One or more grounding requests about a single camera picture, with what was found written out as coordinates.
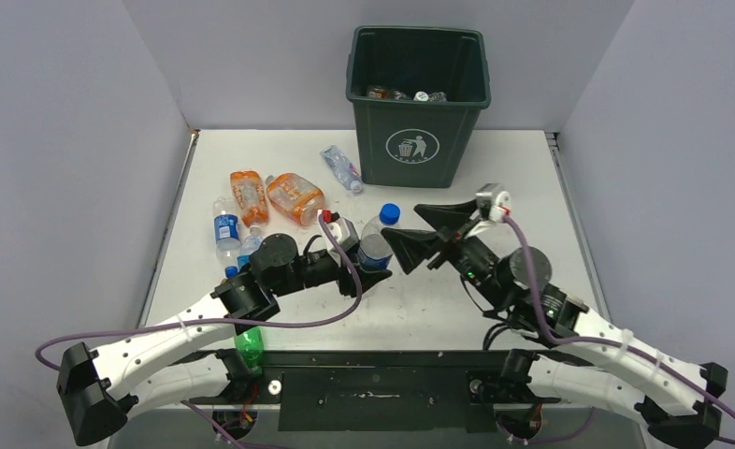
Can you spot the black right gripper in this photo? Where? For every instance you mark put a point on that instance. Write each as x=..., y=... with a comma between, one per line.
x=411, y=247

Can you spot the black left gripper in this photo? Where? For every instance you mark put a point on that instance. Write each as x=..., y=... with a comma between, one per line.
x=345, y=279

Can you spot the blue label bottle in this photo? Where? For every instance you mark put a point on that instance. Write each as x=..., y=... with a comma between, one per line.
x=374, y=252
x=226, y=236

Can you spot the crushed orange bottle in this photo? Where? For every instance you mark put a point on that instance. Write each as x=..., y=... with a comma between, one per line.
x=248, y=190
x=295, y=197

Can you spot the green plastic bottle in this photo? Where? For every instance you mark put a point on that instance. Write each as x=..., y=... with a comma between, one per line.
x=250, y=345

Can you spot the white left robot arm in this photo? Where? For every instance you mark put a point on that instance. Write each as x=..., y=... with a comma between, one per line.
x=102, y=388

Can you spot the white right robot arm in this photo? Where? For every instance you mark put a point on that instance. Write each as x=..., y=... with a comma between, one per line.
x=586, y=359

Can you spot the dark green plastic trash bin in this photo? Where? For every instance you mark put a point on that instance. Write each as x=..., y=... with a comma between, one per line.
x=411, y=143

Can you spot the bottles inside bin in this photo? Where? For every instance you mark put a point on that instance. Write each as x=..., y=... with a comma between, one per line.
x=381, y=92

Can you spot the crushed clear bottle white cap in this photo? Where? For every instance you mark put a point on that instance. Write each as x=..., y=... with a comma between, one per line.
x=343, y=169

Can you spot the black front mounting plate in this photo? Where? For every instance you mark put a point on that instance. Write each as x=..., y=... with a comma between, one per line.
x=383, y=390

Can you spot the light blue water bottle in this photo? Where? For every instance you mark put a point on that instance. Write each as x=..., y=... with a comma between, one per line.
x=250, y=244

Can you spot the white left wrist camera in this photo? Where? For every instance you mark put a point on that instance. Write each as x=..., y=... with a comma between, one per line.
x=339, y=229

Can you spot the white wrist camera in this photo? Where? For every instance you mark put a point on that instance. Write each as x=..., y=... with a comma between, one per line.
x=493, y=202
x=339, y=229

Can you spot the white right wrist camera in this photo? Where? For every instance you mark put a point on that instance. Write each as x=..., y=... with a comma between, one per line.
x=493, y=202

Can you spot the aluminium rail frame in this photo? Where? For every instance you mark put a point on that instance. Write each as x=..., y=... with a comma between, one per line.
x=576, y=296

